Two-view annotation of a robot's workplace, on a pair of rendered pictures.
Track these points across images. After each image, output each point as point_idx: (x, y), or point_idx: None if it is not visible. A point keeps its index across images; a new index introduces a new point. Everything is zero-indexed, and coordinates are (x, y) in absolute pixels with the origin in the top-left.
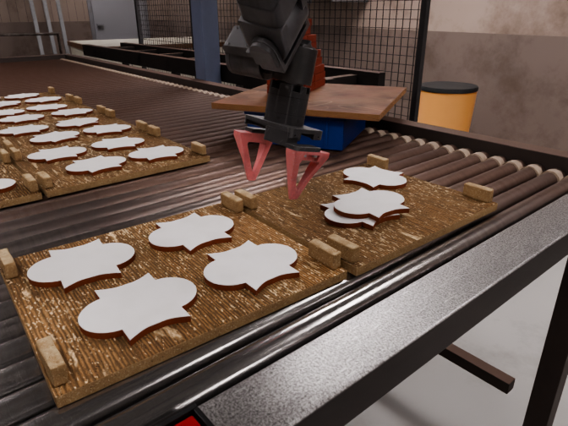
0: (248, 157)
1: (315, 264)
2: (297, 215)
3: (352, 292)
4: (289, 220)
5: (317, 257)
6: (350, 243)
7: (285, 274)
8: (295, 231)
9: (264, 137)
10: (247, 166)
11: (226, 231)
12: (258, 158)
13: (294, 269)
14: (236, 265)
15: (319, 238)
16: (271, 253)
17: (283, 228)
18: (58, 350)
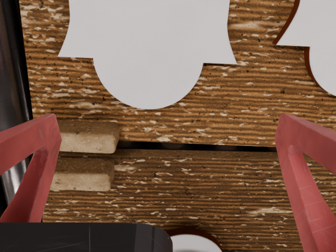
0: (324, 157)
1: (85, 111)
2: (258, 210)
3: (6, 109)
4: (256, 189)
5: (88, 123)
6: (54, 183)
7: (68, 29)
8: (212, 168)
9: (136, 238)
10: (306, 133)
11: (308, 55)
12: (314, 203)
13: (71, 55)
14: None
15: (157, 179)
16: (154, 64)
17: (238, 159)
18: None
